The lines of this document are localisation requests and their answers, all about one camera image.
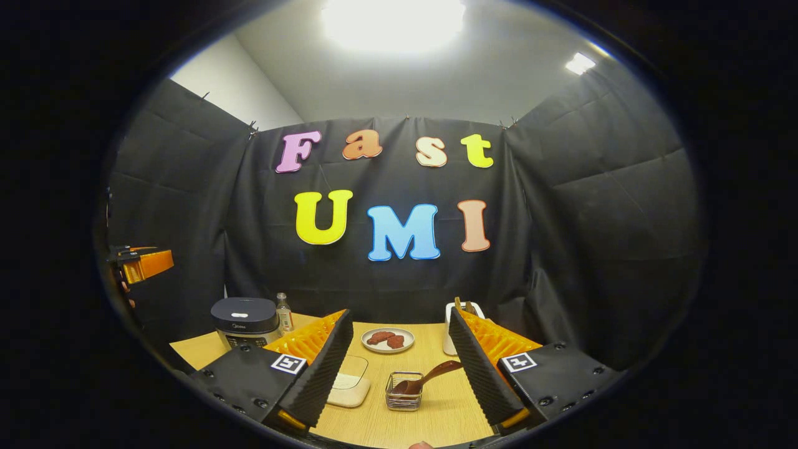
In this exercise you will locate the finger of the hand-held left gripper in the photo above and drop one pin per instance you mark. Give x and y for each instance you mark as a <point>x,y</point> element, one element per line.
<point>146,267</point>

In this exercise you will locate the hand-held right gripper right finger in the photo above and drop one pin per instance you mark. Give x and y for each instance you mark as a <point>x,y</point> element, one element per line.
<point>480,374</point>

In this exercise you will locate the small ceiling light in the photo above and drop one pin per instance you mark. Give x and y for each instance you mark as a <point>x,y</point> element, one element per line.
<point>580,62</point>

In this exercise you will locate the large ceiling light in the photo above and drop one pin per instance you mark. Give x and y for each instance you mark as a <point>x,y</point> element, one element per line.
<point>393,25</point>

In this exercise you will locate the clear lidded box of rice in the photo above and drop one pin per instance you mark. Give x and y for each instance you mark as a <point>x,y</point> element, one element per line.
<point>349,390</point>

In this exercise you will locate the small glass bottle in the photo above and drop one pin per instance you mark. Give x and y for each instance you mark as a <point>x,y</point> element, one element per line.
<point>285,317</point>

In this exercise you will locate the white toaster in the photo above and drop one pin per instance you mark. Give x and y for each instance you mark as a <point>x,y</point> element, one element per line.
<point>447,333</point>

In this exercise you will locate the black backdrop cloth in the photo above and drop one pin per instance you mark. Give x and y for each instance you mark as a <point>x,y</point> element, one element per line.
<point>592,237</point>

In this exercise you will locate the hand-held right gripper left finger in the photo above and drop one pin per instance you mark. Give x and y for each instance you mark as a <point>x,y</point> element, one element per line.
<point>321,374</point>

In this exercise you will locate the reddish meat piece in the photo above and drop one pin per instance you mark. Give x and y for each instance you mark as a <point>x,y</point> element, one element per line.
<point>379,338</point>
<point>396,342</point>

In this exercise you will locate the white round plate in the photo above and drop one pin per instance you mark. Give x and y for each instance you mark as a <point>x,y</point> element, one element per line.
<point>408,333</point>

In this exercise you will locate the brown wooden spoon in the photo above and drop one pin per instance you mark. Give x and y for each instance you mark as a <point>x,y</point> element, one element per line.
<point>436,373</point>

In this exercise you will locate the dark lidded rice cooker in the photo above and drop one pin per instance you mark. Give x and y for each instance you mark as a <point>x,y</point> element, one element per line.
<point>244,318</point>

